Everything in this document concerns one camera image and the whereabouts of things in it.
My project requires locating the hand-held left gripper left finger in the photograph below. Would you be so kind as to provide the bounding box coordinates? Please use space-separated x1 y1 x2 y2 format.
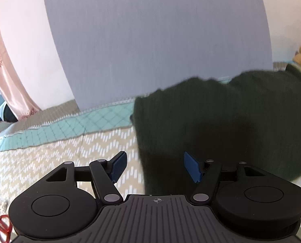
43 151 128 204

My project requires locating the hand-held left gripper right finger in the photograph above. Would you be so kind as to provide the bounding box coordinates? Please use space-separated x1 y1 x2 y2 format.
183 151 270 204

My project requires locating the dark green sweater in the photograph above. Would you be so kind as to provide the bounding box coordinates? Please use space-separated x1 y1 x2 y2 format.
130 69 301 195

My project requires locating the beige patterned bedspread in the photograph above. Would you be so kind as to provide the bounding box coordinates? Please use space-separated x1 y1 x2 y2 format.
0 62 301 233

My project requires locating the dark round object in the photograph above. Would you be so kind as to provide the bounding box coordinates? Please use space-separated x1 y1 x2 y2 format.
2 104 19 122

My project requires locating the grey-blue headboard panel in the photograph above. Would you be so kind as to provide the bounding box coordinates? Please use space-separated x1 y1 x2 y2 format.
41 0 273 112

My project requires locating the pink patterned curtain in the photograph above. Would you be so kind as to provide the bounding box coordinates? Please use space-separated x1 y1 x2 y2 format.
0 0 43 121

